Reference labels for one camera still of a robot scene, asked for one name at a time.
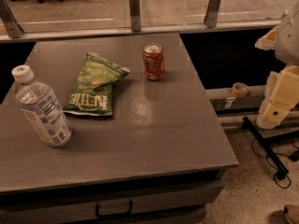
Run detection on right metal railing bracket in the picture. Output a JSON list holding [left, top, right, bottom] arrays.
[[204, 0, 221, 28]]

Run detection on middle metal railing bracket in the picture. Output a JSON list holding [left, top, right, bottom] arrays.
[[129, 0, 141, 32]]

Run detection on green jalapeno chip bag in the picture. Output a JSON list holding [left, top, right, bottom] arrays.
[[63, 52, 130, 117]]

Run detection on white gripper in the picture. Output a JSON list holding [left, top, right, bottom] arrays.
[[254, 2, 299, 129]]

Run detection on shoe tip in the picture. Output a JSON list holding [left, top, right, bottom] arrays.
[[284, 204, 299, 224]]

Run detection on left metal railing bracket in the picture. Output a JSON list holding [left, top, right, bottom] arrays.
[[0, 0, 23, 38]]

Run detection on metal railing bracket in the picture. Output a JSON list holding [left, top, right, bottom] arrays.
[[204, 0, 221, 28], [0, 0, 23, 38], [129, 0, 141, 32]]

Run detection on clear plastic water bottle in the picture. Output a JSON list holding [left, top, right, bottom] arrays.
[[11, 64, 72, 147]]

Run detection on orange tape roll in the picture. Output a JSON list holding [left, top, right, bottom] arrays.
[[232, 82, 249, 97]]

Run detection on crushed red soda can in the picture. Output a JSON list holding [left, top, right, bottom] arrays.
[[143, 43, 165, 80]]

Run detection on black metal stand leg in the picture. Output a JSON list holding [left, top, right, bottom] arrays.
[[242, 117, 299, 180]]

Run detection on black drawer handle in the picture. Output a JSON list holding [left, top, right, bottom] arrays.
[[94, 201, 133, 220]]

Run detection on black floor cable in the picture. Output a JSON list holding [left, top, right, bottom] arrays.
[[250, 128, 299, 189]]

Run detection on grey drawer front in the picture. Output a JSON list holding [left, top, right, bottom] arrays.
[[0, 180, 223, 224]]

